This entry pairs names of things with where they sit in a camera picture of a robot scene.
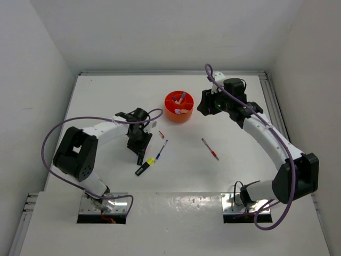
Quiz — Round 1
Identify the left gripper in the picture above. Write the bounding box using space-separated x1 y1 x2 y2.
127 127 152 156

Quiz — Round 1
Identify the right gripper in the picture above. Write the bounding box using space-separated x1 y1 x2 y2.
198 85 232 116

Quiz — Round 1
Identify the pink highlighter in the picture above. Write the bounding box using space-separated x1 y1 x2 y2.
137 152 145 166

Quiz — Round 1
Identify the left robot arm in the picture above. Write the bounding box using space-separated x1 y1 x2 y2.
53 108 156 201

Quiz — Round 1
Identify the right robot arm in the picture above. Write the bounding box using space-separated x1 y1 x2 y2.
197 71 319 206

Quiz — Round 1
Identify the blue capped pen in container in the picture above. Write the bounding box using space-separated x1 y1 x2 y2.
178 92 186 104

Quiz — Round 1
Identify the orange round container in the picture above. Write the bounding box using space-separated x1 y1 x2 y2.
164 91 194 123

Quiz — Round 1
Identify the yellow highlighter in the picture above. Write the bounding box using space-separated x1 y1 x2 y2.
135 158 155 177

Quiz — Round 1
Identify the red pen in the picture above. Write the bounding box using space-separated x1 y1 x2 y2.
201 138 219 161

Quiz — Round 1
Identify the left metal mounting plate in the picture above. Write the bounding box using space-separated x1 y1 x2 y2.
79 194 128 215

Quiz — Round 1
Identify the metal mounting plate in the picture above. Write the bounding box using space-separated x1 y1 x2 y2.
221 193 267 215
79 194 128 215

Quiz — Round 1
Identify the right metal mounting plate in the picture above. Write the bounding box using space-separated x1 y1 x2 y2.
221 193 267 215

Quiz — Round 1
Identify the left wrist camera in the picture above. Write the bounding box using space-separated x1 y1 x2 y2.
143 121 157 133

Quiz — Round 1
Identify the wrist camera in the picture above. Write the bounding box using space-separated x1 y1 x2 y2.
143 121 157 133
211 71 226 94

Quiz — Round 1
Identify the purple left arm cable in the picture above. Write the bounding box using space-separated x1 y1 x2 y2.
42 108 164 214

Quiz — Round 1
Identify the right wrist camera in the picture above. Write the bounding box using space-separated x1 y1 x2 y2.
211 71 226 94

